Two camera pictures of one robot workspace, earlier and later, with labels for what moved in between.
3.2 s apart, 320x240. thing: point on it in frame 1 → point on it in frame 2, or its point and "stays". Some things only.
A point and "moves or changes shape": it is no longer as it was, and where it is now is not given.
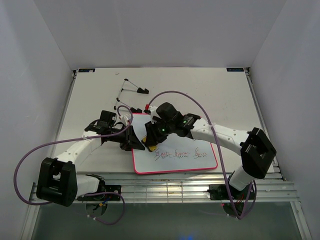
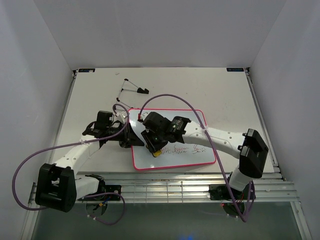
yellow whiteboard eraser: [150, 148] moves or changes shape
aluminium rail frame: [189, 188] stays
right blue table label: [235, 69] stays
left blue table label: [86, 70] stays
